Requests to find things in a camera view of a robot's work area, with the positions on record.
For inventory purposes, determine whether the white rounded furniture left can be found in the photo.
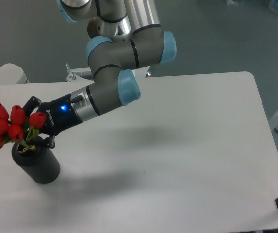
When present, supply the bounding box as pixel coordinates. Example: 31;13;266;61
0;63;30;85

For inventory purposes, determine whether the red tulip bouquet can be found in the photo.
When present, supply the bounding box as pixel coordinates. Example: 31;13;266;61
0;103;47;154

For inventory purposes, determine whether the white metal base frame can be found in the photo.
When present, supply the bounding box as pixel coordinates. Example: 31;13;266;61
65;63;152;82

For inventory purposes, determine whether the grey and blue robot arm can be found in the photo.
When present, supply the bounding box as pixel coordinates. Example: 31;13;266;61
23;0;177;148

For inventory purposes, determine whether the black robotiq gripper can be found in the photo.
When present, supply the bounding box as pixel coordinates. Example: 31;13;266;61
22;94;83;148

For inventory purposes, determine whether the black ribbed cylindrical vase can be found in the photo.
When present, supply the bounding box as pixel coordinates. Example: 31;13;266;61
11;142;61;184

